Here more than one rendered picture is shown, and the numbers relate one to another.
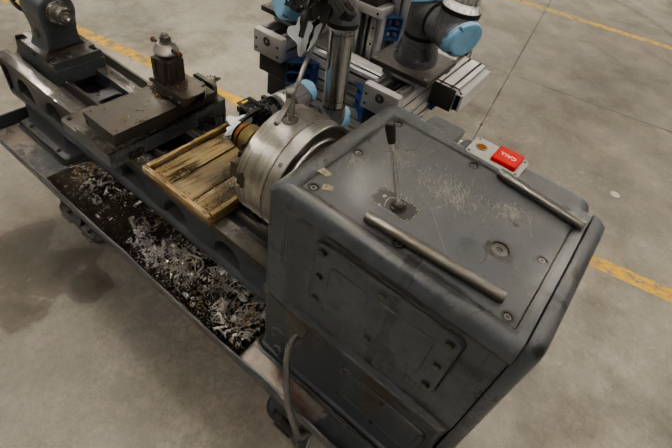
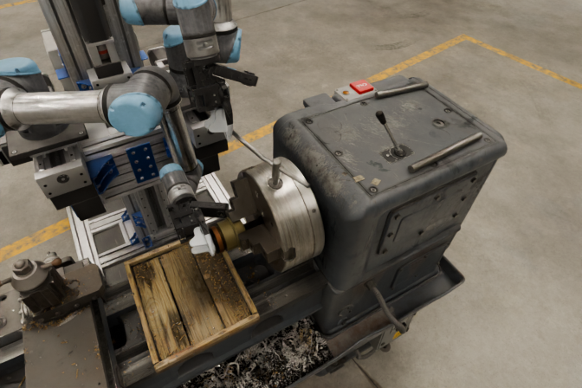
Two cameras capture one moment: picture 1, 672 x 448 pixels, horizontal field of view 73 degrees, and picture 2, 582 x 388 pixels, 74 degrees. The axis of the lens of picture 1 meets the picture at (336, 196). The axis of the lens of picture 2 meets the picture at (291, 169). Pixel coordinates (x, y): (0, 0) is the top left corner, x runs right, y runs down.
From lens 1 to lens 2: 91 cm
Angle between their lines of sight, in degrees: 43
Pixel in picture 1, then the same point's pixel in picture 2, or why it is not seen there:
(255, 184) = (306, 242)
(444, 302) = (475, 162)
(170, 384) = not seen: outside the picture
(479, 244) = (435, 129)
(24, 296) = not seen: outside the picture
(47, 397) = not seen: outside the picture
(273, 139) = (290, 203)
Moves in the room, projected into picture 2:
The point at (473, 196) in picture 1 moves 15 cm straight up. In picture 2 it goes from (393, 115) to (404, 73)
